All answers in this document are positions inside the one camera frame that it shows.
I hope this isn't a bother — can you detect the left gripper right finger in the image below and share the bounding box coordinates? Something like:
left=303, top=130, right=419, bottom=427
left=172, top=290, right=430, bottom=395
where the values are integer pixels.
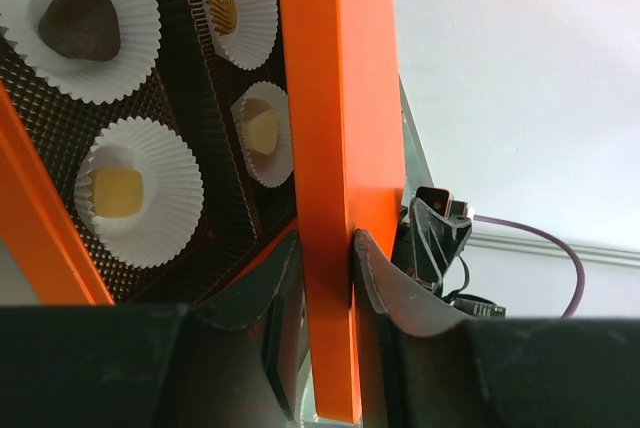
left=352, top=230, right=639, bottom=427

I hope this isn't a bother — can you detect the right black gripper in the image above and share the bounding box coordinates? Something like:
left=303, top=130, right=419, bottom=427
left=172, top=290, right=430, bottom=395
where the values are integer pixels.
left=392, top=193, right=472, bottom=298

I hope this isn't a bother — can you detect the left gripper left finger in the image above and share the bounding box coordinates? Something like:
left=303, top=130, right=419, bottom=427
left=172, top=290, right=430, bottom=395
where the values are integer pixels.
left=1, top=231, right=303, bottom=427

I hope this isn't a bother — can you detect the orange chocolate box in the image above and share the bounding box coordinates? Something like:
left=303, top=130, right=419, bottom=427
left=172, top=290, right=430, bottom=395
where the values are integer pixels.
left=1, top=0, right=405, bottom=422

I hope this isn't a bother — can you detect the white heart chocolate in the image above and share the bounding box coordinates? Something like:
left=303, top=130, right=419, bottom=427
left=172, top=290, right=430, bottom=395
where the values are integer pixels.
left=243, top=109, right=279, bottom=155

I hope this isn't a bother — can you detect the caramel round chocolate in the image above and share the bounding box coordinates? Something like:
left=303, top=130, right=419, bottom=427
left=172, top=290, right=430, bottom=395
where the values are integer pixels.
left=206, top=0, right=238, bottom=35

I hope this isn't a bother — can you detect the dark heart chocolate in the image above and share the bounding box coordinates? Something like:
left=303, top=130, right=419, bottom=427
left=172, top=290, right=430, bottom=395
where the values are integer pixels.
left=38, top=0, right=121, bottom=62

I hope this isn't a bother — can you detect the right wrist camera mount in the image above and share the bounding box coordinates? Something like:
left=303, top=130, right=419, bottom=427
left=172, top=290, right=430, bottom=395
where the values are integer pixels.
left=416, top=186, right=475, bottom=219

